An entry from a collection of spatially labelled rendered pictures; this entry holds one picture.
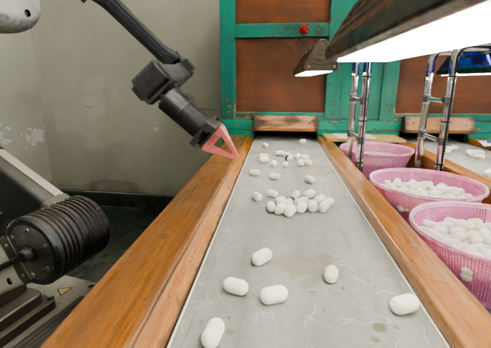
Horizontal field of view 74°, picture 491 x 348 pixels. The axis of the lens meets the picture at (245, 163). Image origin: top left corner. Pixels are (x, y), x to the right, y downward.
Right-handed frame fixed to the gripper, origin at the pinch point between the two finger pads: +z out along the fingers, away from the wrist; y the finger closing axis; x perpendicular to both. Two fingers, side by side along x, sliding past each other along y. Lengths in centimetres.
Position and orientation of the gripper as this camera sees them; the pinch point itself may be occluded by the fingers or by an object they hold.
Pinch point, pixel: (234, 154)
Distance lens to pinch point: 74.6
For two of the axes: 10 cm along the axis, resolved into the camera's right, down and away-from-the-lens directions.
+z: 7.6, 6.4, 0.8
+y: 0.9, -2.4, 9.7
